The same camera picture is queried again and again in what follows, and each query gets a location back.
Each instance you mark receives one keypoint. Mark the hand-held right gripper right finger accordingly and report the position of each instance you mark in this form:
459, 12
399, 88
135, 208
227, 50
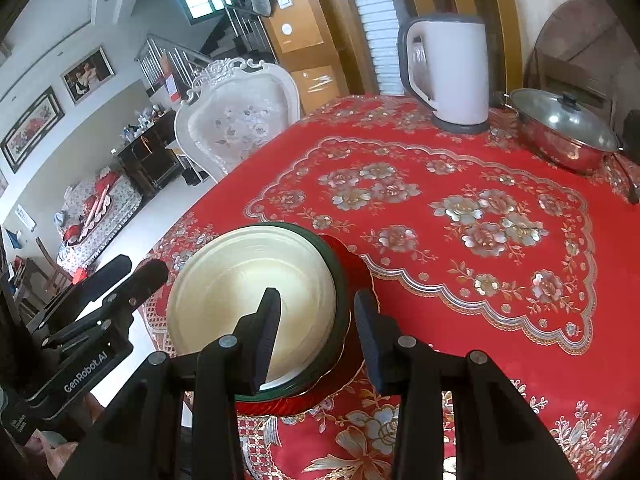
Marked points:
372, 345

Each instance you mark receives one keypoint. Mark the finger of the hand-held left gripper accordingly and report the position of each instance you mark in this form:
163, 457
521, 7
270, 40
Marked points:
147, 277
105, 272

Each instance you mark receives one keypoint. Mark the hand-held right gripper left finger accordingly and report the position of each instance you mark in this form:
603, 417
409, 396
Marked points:
265, 340

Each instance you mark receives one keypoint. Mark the green plastic bowl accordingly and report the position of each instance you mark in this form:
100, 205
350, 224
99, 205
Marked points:
344, 305

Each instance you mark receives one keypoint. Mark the cream ribbed plastic bowl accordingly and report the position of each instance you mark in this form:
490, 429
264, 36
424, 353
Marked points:
225, 285

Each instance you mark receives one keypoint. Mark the red glass plate with sticker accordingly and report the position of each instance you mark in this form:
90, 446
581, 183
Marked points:
357, 270

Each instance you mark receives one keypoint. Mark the sofa with floral cover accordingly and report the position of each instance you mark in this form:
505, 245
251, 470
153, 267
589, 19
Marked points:
95, 210

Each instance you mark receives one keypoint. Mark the dark wooden sideboard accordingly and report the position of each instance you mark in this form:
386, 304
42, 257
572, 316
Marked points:
145, 155

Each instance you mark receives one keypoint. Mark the framed floral picture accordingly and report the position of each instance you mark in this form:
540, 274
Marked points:
32, 130

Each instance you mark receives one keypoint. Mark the white ornate chair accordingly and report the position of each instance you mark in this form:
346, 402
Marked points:
235, 120

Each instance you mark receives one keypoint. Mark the framed photo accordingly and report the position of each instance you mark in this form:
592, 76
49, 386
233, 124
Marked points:
87, 75

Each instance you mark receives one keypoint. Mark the metal stair railing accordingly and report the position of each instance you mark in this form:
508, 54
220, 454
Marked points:
165, 55

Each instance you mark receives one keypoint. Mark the stainless steel pot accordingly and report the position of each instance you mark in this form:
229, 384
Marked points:
555, 154

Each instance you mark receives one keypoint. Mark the cardboard box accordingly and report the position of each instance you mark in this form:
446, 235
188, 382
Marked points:
300, 35

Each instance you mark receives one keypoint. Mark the white electric kettle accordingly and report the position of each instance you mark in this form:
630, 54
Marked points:
460, 70

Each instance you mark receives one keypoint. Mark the white slatted panel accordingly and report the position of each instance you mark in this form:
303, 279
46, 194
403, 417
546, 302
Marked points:
375, 25

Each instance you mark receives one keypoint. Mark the round wooden tabletop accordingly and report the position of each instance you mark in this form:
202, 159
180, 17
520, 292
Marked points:
585, 35

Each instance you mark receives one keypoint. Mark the white wall switch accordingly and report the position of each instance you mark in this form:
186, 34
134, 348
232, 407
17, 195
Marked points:
283, 0

